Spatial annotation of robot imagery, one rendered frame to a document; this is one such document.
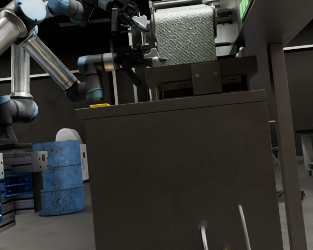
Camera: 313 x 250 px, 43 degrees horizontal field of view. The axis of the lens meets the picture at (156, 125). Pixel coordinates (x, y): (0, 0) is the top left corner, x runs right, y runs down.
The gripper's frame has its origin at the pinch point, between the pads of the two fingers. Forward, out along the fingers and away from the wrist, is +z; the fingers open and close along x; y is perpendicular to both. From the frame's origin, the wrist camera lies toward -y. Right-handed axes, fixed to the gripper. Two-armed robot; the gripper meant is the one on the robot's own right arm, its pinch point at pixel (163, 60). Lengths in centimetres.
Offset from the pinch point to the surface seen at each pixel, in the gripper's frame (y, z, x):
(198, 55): 0.7, 14.3, -0.3
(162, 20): 16.8, 1.0, -0.2
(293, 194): -61, 49, 13
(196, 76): -11.7, 11.8, -22.5
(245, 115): -27.3, 26.4, -26.0
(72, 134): 22, -286, 864
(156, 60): -3.5, -2.0, -17.7
